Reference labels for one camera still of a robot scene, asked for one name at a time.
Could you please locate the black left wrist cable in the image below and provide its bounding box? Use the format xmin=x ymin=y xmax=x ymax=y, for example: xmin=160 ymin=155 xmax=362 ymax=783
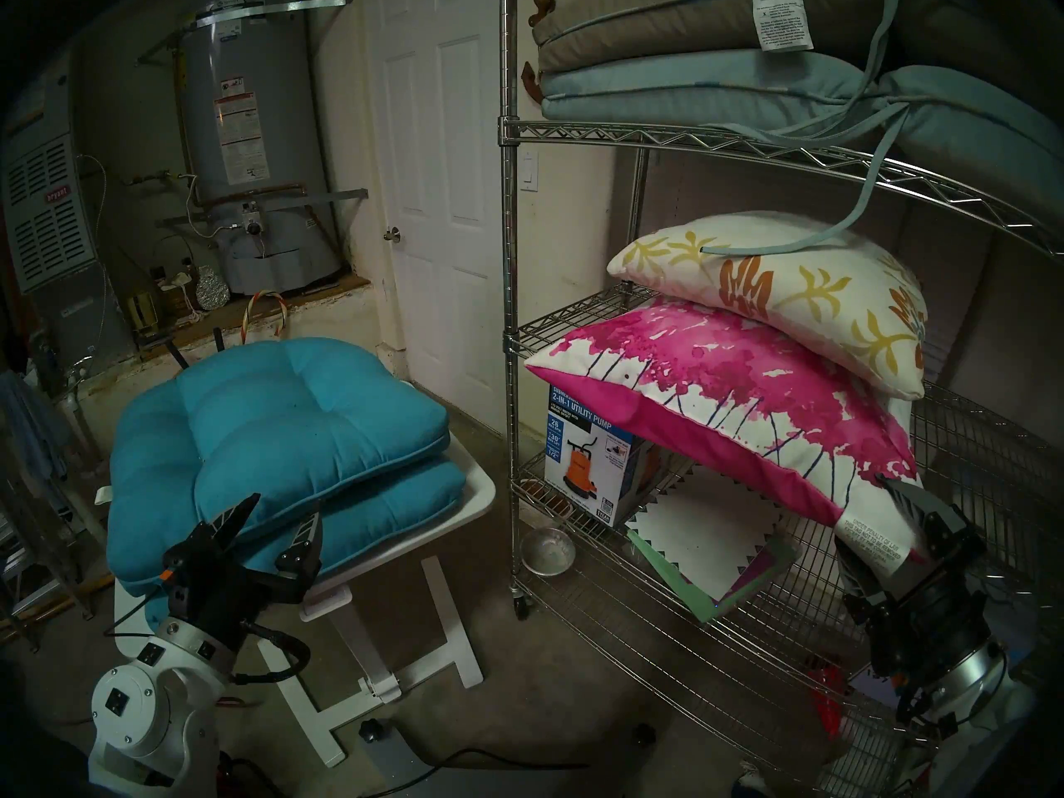
xmin=104 ymin=595 xmax=313 ymax=687

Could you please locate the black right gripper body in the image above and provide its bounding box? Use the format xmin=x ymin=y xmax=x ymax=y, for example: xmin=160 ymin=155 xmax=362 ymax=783
xmin=846 ymin=537 xmax=996 ymax=682

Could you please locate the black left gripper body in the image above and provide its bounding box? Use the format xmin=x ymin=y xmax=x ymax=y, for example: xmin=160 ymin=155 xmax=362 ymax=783
xmin=158 ymin=526 xmax=323 ymax=652

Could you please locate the grey water heater tank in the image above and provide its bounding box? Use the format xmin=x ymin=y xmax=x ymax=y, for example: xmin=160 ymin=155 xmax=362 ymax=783
xmin=170 ymin=0 xmax=346 ymax=297

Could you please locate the metal step ladder frame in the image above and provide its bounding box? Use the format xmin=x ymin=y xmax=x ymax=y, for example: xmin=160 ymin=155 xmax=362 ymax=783
xmin=0 ymin=472 xmax=92 ymax=623

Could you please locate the red plastic object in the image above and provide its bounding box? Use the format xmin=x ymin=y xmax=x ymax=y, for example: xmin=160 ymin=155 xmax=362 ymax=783
xmin=810 ymin=659 xmax=849 ymax=739

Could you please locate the grey furnace unit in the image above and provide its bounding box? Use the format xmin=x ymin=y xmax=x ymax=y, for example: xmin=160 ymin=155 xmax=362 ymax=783
xmin=0 ymin=73 xmax=134 ymax=373

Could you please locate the utility pump cardboard box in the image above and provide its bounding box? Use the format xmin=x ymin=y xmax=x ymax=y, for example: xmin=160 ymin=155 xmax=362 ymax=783
xmin=544 ymin=385 xmax=658 ymax=529

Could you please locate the grey floor plate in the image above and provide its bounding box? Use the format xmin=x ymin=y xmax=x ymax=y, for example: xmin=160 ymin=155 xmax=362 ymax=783
xmin=370 ymin=722 xmax=466 ymax=798

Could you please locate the blue hanging cloth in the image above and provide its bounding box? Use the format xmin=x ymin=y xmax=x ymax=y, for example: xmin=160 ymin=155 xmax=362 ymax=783
xmin=0 ymin=371 xmax=71 ymax=490

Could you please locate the teal tufted seat cushion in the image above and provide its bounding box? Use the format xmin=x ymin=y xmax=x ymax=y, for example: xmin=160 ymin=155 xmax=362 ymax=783
xmin=108 ymin=337 xmax=451 ymax=594
xmin=143 ymin=460 xmax=466 ymax=627

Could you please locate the metal heater strap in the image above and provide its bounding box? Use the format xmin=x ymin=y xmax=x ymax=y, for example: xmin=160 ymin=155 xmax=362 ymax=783
xmin=137 ymin=0 xmax=354 ymax=66
xmin=158 ymin=188 xmax=369 ymax=224

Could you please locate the chrome wire shelving rack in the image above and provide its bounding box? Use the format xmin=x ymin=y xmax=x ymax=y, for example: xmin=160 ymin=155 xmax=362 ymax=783
xmin=497 ymin=0 xmax=1064 ymax=798

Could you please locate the purple paper sheet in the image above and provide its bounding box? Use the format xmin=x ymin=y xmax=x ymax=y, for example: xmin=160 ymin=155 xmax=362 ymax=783
xmin=723 ymin=547 xmax=782 ymax=602

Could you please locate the metal bowl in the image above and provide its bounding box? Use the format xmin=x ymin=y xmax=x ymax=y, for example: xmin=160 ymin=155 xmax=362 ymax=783
xmin=521 ymin=528 xmax=577 ymax=577

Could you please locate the pale blue bench cushion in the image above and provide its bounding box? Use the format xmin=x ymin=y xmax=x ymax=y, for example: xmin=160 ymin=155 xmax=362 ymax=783
xmin=540 ymin=50 xmax=1064 ymax=257

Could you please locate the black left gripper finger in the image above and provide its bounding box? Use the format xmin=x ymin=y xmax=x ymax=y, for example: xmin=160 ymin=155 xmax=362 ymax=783
xmin=202 ymin=495 xmax=262 ymax=554
xmin=278 ymin=510 xmax=324 ymax=573

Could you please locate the brown bench cushion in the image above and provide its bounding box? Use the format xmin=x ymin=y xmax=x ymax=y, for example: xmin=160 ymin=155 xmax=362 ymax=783
xmin=532 ymin=0 xmax=1064 ymax=86

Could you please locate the cream floral leaf cushion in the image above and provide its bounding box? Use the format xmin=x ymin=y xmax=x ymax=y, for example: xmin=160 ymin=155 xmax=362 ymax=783
xmin=607 ymin=212 xmax=928 ymax=401

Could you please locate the orange white striped loop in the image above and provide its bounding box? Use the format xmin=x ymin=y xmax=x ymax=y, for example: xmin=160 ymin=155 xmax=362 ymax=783
xmin=241 ymin=289 xmax=289 ymax=344

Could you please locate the black floor cable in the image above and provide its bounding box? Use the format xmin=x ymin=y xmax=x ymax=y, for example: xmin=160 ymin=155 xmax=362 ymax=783
xmin=366 ymin=751 xmax=587 ymax=798

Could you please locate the wooden stick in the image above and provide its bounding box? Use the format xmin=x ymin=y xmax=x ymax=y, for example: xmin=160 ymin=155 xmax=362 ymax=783
xmin=0 ymin=572 xmax=116 ymax=635

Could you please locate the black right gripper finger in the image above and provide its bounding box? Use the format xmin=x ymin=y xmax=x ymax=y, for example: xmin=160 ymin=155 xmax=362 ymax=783
xmin=879 ymin=475 xmax=967 ymax=556
xmin=834 ymin=539 xmax=886 ymax=618

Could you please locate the white panel door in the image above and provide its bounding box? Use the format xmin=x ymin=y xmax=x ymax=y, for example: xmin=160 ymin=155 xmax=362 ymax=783
xmin=366 ymin=0 xmax=516 ymax=436

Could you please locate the green paper sheet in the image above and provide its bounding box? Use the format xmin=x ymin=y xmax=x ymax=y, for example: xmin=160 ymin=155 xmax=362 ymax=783
xmin=625 ymin=529 xmax=803 ymax=624

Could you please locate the white overbed table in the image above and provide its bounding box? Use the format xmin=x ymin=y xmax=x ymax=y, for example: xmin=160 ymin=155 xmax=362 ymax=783
xmin=94 ymin=381 xmax=497 ymax=768

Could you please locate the pink splash print cushion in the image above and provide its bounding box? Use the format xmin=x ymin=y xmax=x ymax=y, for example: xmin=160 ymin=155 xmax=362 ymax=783
xmin=524 ymin=296 xmax=933 ymax=581

